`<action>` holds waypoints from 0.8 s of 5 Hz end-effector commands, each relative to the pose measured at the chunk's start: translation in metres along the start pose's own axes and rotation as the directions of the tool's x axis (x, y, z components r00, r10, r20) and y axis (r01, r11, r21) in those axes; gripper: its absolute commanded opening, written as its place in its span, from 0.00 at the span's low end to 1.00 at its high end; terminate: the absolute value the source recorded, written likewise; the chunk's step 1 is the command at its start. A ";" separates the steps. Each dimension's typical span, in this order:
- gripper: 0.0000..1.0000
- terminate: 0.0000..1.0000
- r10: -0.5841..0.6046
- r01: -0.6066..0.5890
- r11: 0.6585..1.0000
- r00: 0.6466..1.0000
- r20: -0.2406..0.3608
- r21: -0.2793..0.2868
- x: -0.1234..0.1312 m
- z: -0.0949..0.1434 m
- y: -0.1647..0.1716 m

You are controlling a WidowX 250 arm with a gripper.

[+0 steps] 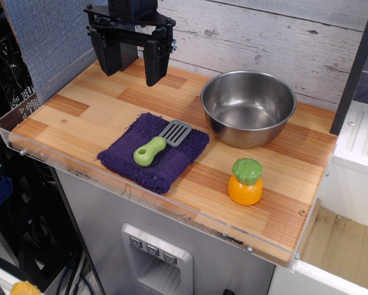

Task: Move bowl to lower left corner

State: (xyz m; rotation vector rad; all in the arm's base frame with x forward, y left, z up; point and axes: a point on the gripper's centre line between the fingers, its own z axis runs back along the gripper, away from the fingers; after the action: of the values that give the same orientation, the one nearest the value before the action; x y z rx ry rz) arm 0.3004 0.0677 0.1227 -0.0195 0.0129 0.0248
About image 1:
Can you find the yellow object bottom left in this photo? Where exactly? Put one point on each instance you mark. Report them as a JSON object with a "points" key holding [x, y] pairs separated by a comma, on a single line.
{"points": [[24, 288]]}

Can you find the white toy sink unit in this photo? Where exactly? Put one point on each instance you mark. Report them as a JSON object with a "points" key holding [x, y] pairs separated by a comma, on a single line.
{"points": [[333, 254]]}

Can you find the silver toy fridge cabinet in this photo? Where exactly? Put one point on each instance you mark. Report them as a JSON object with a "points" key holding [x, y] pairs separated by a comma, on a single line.
{"points": [[220, 266]]}

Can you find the stainless steel bowl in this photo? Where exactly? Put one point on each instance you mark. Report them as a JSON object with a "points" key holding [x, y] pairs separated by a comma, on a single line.
{"points": [[247, 109]]}

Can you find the dark grey post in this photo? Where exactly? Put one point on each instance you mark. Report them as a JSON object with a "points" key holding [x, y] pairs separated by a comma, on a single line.
{"points": [[351, 84], [128, 55]]}

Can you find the dark grey left post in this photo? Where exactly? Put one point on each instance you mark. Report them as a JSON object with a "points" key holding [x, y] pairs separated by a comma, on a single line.
{"points": [[128, 55]]}

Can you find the purple towel cloth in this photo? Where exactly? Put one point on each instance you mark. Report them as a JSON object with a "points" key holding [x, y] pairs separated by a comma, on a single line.
{"points": [[167, 165]]}

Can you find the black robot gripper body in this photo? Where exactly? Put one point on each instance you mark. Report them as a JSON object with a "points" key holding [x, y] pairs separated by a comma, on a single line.
{"points": [[131, 22]]}

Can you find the blue fabric panel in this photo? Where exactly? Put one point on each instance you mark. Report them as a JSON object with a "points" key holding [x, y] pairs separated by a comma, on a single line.
{"points": [[53, 40]]}

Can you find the orange toy carrot green top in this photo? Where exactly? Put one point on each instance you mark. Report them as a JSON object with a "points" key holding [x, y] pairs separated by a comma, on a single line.
{"points": [[245, 185]]}

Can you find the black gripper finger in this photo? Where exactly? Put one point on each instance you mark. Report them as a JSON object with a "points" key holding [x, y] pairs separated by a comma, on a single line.
{"points": [[156, 53], [107, 49]]}

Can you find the clear acrylic table guard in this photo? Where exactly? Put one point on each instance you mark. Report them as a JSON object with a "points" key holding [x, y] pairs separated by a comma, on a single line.
{"points": [[69, 131]]}

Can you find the dark grey right post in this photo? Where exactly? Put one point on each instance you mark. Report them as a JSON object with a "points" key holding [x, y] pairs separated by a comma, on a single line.
{"points": [[351, 84]]}

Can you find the grey water dispenser panel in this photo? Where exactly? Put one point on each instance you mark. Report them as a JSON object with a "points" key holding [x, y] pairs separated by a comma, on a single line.
{"points": [[157, 266]]}

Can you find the green handled grey toy spatula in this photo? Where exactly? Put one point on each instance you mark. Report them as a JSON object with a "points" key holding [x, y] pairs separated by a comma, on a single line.
{"points": [[173, 135]]}

